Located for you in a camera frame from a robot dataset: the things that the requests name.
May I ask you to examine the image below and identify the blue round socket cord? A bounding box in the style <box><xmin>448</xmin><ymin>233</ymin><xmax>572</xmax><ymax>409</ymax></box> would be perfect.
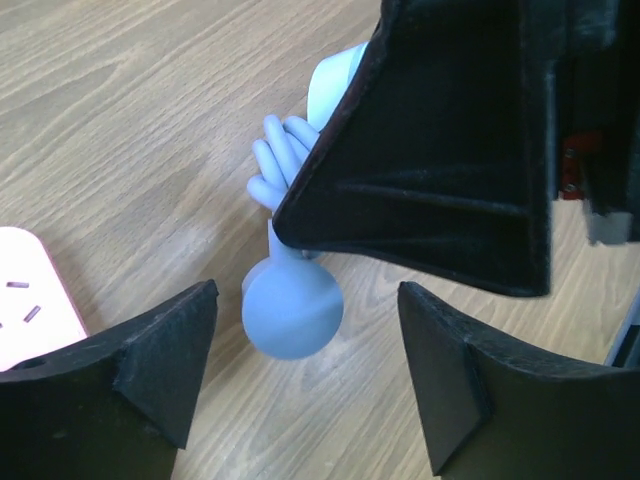
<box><xmin>241</xmin><ymin>114</ymin><xmax>345</xmax><ymax>361</ymax></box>

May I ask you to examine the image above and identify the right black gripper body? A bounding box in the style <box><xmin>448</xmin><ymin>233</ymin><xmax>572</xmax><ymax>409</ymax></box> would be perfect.
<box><xmin>549</xmin><ymin>1</ymin><xmax>639</xmax><ymax>228</ymax></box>

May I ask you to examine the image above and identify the blue round socket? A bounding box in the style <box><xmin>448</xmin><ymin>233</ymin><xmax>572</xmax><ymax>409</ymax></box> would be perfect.
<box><xmin>307</xmin><ymin>42</ymin><xmax>368</xmax><ymax>131</ymax></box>

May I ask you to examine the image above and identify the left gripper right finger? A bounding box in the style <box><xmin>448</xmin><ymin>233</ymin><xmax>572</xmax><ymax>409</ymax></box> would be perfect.
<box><xmin>397</xmin><ymin>282</ymin><xmax>639</xmax><ymax>479</ymax></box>

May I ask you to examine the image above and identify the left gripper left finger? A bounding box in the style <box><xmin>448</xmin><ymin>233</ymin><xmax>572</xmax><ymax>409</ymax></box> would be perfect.
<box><xmin>1</xmin><ymin>280</ymin><xmax>218</xmax><ymax>479</ymax></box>

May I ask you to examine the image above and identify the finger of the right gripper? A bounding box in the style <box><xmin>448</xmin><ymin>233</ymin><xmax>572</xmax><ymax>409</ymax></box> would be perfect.
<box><xmin>273</xmin><ymin>1</ymin><xmax>551</xmax><ymax>297</ymax></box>

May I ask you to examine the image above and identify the pink triangular power strip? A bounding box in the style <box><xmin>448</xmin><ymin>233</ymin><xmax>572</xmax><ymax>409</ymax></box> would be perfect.
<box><xmin>0</xmin><ymin>226</ymin><xmax>88</xmax><ymax>371</ymax></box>

